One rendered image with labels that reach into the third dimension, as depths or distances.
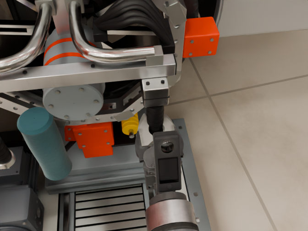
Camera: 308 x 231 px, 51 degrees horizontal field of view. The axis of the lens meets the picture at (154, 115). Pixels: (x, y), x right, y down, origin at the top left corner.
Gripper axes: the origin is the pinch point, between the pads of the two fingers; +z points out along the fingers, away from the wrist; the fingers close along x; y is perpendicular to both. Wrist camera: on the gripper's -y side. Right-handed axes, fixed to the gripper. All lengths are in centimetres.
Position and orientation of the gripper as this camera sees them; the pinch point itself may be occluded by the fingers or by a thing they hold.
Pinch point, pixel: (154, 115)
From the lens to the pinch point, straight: 70.8
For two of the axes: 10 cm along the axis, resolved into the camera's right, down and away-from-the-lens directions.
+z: -1.4, -7.8, 6.1
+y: 0.0, 6.2, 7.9
